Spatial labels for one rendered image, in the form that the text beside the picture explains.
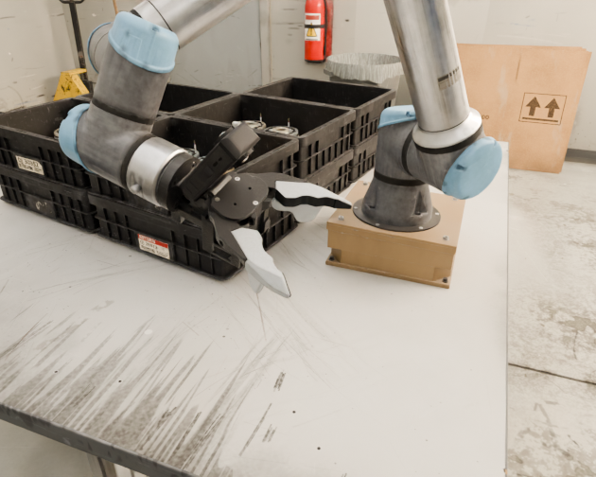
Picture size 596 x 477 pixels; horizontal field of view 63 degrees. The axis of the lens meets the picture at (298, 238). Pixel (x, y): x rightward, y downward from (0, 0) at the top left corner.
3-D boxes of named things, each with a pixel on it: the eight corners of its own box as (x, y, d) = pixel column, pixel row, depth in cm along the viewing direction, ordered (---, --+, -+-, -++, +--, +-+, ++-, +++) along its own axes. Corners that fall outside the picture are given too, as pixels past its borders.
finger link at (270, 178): (306, 182, 60) (233, 182, 58) (307, 172, 59) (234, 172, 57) (311, 210, 57) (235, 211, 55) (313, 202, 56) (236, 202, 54)
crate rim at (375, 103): (397, 97, 156) (397, 89, 155) (358, 118, 134) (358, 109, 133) (290, 83, 174) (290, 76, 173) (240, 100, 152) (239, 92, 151)
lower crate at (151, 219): (301, 228, 121) (301, 184, 115) (225, 288, 99) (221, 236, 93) (181, 195, 139) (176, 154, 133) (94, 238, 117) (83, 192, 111)
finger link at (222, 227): (272, 261, 52) (243, 204, 56) (274, 251, 50) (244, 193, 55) (231, 273, 50) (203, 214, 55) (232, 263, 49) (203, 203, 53)
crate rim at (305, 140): (358, 118, 134) (358, 109, 133) (302, 149, 111) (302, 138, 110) (240, 100, 152) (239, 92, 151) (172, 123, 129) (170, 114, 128)
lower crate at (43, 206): (181, 195, 139) (175, 154, 133) (94, 238, 117) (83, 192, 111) (88, 168, 157) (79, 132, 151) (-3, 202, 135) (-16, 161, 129)
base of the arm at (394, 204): (432, 204, 111) (440, 163, 107) (429, 233, 98) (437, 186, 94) (367, 195, 115) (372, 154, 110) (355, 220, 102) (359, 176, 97)
